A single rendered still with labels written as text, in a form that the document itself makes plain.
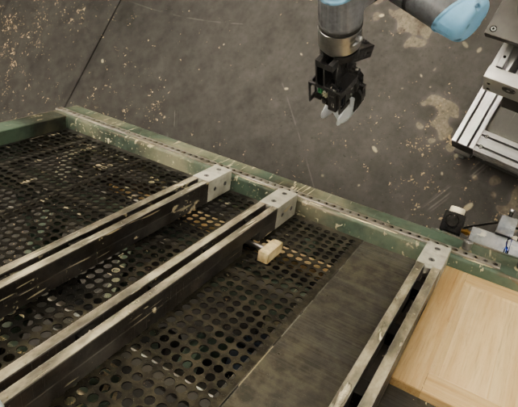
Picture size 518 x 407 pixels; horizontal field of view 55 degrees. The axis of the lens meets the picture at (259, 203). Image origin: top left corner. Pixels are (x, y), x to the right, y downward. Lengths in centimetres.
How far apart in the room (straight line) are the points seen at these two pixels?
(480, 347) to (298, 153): 157
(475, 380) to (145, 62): 255
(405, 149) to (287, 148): 58
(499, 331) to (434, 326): 15
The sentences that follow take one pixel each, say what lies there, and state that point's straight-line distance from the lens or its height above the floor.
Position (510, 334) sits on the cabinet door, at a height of 105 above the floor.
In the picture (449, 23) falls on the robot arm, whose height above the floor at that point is 157.
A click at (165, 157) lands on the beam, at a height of 90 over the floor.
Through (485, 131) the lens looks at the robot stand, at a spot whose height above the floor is 23.
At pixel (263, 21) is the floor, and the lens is 287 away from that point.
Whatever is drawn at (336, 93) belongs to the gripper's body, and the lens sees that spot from 94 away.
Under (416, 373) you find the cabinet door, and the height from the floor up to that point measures 128.
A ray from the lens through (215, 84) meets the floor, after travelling 284.
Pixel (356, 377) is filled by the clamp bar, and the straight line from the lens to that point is 92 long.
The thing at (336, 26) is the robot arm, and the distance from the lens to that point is 86.
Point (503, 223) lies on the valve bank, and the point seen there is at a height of 76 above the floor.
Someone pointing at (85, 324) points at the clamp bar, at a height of 159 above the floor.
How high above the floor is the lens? 232
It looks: 66 degrees down
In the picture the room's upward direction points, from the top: 68 degrees counter-clockwise
